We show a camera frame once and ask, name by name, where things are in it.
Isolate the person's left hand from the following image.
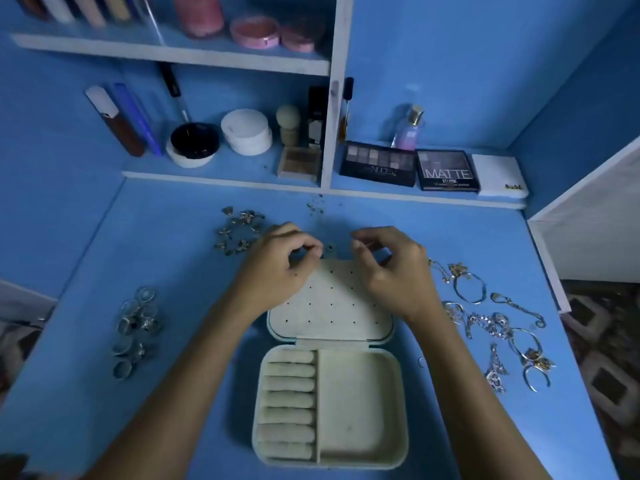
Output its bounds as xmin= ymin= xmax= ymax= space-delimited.
xmin=228 ymin=223 xmax=324 ymax=318

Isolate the square brown powder compact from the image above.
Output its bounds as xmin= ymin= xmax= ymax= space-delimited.
xmin=277 ymin=145 xmax=323 ymax=183

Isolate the brown lipstick tube white cap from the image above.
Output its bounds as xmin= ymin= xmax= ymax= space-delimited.
xmin=85 ymin=85 xmax=148 ymax=158

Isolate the black cosmetic bottle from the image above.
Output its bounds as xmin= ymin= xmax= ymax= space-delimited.
xmin=307 ymin=85 xmax=328 ymax=148

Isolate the white shelf unit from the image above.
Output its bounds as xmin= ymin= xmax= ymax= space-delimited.
xmin=10 ymin=0 xmax=528 ymax=211

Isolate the person's right forearm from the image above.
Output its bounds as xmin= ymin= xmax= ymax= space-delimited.
xmin=410 ymin=303 xmax=551 ymax=480

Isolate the pile of silver rings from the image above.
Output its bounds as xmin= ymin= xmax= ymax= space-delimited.
xmin=110 ymin=285 xmax=164 ymax=382

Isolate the tall beige cosmetic tube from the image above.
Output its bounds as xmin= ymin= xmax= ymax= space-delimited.
xmin=70 ymin=0 xmax=106 ymax=26

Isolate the white tube blue label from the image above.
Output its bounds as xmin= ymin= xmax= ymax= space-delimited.
xmin=38 ymin=0 xmax=76 ymax=24

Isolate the white round cream jar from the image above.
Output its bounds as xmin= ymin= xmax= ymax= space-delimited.
xmin=221 ymin=107 xmax=273 ymax=157

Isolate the black makeup brush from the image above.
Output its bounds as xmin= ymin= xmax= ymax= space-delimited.
xmin=158 ymin=61 xmax=193 ymax=126

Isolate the black lettered eyeshadow palette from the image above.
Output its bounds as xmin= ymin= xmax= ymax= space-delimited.
xmin=416 ymin=149 xmax=481 ymax=193

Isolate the thin dark cosmetic bottle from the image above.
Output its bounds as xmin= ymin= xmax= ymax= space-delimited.
xmin=338 ymin=77 xmax=354 ymax=144

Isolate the white bowl black inside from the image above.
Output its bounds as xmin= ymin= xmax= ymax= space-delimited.
xmin=166 ymin=121 xmax=221 ymax=170

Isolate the cream jewellery box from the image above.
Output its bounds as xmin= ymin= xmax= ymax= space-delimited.
xmin=251 ymin=257 xmax=410 ymax=470

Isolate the white flat box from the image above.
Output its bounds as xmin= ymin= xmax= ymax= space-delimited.
xmin=471 ymin=153 xmax=529 ymax=201

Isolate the pink flat compact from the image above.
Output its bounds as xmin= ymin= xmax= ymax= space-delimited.
xmin=230 ymin=15 xmax=281 ymax=50
xmin=280 ymin=23 xmax=326 ymax=54

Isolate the person's right hand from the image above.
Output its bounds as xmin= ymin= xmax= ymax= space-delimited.
xmin=352 ymin=227 xmax=446 ymax=326

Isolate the white slatted cabinet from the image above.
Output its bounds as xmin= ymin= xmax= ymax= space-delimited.
xmin=527 ymin=135 xmax=640 ymax=286

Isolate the beige makeup sponge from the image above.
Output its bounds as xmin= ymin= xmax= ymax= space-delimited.
xmin=276 ymin=103 xmax=302 ymax=148

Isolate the short beige cosmetic tube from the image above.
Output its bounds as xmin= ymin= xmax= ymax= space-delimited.
xmin=100 ymin=0 xmax=133 ymax=23

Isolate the pile of small earrings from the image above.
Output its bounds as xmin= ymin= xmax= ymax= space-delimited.
xmin=214 ymin=205 xmax=267 ymax=258

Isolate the small pink perfume bottle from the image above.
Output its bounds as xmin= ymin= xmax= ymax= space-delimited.
xmin=393 ymin=105 xmax=425 ymax=152

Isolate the blue cosmetic tube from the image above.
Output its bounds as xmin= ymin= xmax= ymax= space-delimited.
xmin=111 ymin=83 xmax=163 ymax=156

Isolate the pink round jar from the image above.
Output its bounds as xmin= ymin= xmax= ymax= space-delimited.
xmin=172 ymin=0 xmax=226 ymax=39

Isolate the dark eyeshadow palette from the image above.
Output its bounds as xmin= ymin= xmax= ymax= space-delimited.
xmin=340 ymin=141 xmax=418 ymax=188

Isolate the person's left forearm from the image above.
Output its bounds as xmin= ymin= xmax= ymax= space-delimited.
xmin=85 ymin=289 xmax=269 ymax=480

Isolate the pile of silver bracelets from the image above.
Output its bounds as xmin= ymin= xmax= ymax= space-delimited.
xmin=430 ymin=259 xmax=556 ymax=396

